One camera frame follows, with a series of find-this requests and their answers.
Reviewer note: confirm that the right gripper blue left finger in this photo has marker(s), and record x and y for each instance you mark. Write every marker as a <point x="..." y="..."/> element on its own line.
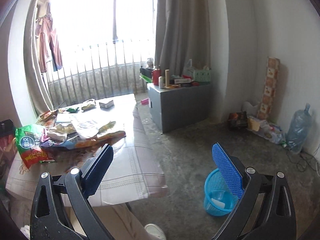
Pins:
<point x="94" y="170"/>

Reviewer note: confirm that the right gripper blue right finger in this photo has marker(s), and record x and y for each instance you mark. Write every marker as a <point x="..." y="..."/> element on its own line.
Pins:
<point x="230" y="174"/>

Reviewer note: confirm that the white tissue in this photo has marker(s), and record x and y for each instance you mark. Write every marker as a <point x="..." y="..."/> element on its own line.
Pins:
<point x="60" y="132"/>

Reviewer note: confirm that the green red snack bag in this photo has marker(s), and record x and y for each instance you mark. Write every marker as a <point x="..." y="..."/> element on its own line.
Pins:
<point x="29" y="140"/>

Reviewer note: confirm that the blue orange chip bag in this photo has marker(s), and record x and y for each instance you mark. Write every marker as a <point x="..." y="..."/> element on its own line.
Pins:
<point x="87" y="134"/>

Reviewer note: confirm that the blue plastic waste basket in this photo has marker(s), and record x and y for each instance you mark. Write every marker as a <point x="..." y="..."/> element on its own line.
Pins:
<point x="215" y="181"/>

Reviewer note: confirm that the dark snack box on floor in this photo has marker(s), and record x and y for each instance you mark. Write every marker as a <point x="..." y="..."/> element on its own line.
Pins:
<point x="237" y="120"/>

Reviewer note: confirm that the green candy wrapper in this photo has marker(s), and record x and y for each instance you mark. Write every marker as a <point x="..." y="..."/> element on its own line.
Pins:
<point x="72" y="110"/>

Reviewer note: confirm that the small white box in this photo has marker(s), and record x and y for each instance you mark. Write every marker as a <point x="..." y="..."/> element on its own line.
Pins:
<point x="106" y="103"/>

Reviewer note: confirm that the large clear water jug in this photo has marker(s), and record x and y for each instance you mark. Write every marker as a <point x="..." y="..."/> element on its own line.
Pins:
<point x="299" y="129"/>

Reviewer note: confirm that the white sneaker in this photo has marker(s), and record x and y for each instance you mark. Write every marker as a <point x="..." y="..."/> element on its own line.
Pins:
<point x="155" y="232"/>

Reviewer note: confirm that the grey storage cabinet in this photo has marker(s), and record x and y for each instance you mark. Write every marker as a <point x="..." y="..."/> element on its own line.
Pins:
<point x="175" y="108"/>

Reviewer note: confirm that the left grey curtain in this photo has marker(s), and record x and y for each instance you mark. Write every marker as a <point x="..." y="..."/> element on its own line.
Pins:
<point x="38" y="93"/>

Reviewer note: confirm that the grey curtain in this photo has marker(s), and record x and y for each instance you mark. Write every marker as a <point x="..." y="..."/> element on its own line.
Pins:
<point x="38" y="93"/>
<point x="182" y="34"/>

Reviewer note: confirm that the green plastic basket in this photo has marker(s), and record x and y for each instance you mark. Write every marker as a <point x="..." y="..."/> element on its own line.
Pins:
<point x="201" y="76"/>

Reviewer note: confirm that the red thermos bottle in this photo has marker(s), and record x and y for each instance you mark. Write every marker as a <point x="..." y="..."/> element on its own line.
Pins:
<point x="156" y="74"/>

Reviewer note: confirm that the tall patterned cardboard box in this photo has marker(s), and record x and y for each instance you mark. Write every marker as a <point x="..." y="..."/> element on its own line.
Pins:
<point x="270" y="85"/>

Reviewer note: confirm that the cardboard tube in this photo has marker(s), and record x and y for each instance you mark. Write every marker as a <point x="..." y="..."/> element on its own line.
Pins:
<point x="167" y="78"/>

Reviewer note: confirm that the hanging pink clothes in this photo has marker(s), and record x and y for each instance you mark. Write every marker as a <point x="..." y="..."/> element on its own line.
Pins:
<point x="48" y="43"/>

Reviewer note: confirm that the right grey curtain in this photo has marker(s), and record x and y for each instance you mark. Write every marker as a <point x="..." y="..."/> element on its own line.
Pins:
<point x="182" y="34"/>

